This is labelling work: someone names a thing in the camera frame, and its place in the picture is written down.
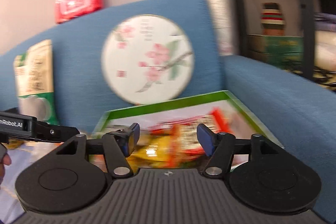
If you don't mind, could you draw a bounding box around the striped vase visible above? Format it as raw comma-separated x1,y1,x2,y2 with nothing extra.
261,2,286,36

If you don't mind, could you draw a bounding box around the round floral fan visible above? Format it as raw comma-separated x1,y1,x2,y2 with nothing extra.
101,14,195,105

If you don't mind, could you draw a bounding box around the green cardboard box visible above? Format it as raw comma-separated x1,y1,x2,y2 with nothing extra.
91,91,281,172

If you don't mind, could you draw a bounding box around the red wet wipes pack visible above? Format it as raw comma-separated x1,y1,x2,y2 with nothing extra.
55,0,104,24

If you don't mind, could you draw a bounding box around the large beige green grain bag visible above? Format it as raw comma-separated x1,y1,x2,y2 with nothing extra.
13,39,59,125

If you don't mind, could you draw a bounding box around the green box on shelf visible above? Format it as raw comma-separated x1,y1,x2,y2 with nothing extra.
248,35,303,68

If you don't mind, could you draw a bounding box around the yellow snack packet in box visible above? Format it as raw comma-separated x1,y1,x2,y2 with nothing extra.
129,133,182,168

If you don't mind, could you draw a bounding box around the person's left hand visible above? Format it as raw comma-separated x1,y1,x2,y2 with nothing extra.
0,154,12,184

